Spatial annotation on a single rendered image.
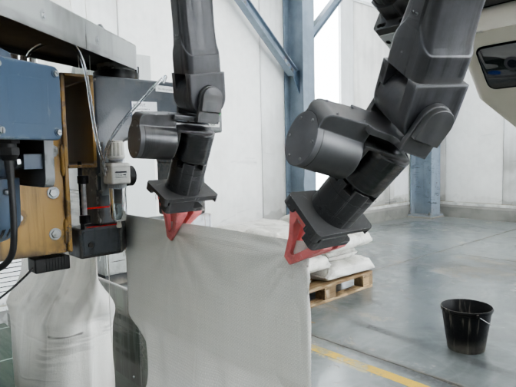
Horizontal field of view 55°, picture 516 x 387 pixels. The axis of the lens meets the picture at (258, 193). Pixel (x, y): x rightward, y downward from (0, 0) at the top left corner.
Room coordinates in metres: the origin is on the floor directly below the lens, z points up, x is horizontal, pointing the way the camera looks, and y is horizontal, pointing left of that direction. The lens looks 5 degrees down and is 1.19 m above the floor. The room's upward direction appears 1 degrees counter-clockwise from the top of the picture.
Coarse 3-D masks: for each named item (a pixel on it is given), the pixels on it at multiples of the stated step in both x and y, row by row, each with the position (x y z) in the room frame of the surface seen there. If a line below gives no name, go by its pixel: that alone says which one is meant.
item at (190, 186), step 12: (180, 168) 0.77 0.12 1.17; (192, 168) 0.77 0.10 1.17; (204, 168) 0.79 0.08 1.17; (156, 180) 0.81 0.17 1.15; (168, 180) 0.79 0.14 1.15; (180, 180) 0.78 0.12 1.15; (192, 180) 0.78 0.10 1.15; (156, 192) 0.78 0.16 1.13; (168, 192) 0.78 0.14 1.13; (180, 192) 0.78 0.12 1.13; (192, 192) 0.79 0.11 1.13; (204, 192) 0.82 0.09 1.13
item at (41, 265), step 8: (40, 256) 0.86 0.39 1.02; (48, 256) 0.86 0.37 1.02; (56, 256) 0.85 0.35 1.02; (64, 256) 0.86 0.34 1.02; (32, 264) 0.84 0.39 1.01; (40, 264) 0.83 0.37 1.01; (48, 264) 0.84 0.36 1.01; (56, 264) 0.85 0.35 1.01; (64, 264) 0.86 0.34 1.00; (32, 272) 0.84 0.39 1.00; (40, 272) 0.83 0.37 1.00
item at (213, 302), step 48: (144, 240) 0.92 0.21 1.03; (192, 240) 0.79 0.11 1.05; (240, 240) 0.70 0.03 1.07; (144, 288) 0.92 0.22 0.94; (192, 288) 0.80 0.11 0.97; (240, 288) 0.70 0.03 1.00; (288, 288) 0.63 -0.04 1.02; (144, 336) 0.90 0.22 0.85; (192, 336) 0.80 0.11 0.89; (240, 336) 0.70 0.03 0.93; (288, 336) 0.63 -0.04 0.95; (192, 384) 0.73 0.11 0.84; (240, 384) 0.68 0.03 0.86; (288, 384) 0.63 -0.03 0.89
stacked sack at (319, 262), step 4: (316, 256) 3.86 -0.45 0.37; (320, 256) 3.87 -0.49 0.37; (324, 256) 3.88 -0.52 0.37; (312, 260) 3.77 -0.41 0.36; (316, 260) 3.80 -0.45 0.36; (320, 260) 3.81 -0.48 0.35; (324, 260) 3.84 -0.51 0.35; (328, 260) 3.87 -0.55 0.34; (312, 264) 3.74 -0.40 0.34; (316, 264) 3.78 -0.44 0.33; (320, 264) 3.81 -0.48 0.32; (324, 264) 3.84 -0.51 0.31; (328, 264) 3.88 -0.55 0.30; (312, 268) 3.73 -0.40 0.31; (316, 268) 3.77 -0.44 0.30; (320, 268) 3.81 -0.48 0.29; (324, 268) 3.86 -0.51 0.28; (312, 272) 3.77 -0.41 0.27
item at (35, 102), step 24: (0, 72) 0.55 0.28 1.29; (24, 72) 0.58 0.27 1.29; (48, 72) 0.62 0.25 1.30; (0, 96) 0.55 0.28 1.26; (24, 96) 0.58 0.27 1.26; (48, 96) 0.61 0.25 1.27; (0, 120) 0.55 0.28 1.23; (24, 120) 0.58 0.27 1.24; (48, 120) 0.61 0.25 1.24; (0, 144) 0.59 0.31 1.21
